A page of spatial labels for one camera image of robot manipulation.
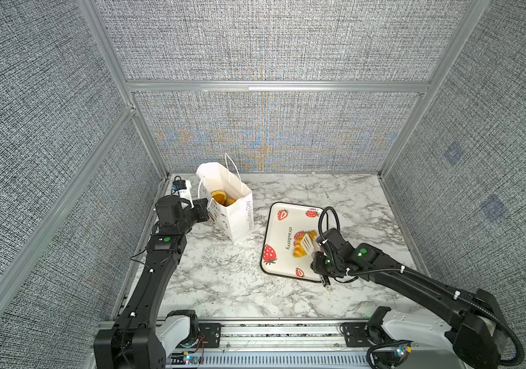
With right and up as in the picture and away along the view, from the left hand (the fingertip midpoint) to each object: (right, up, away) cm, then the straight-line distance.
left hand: (207, 199), depth 79 cm
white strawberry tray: (+29, -10, +23) cm, 38 cm away
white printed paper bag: (+9, -8, +4) cm, 13 cm away
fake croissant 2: (+1, +1, +17) cm, 17 cm away
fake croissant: (+33, -20, +9) cm, 39 cm away
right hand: (+36, -23, +1) cm, 43 cm away
